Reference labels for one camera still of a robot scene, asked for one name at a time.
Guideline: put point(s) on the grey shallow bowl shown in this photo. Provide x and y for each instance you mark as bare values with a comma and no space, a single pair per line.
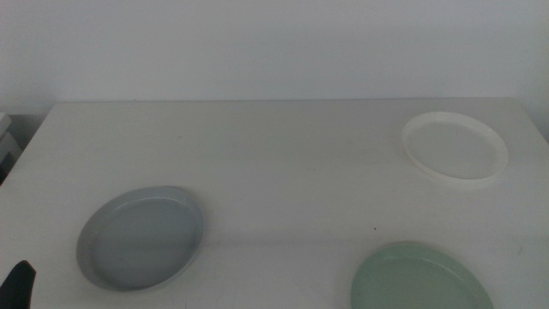
141,240

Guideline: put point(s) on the green shallow bowl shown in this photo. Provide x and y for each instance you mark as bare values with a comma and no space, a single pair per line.
418,281

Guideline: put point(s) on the white shallow bowl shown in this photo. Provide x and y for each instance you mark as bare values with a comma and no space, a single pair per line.
456,148

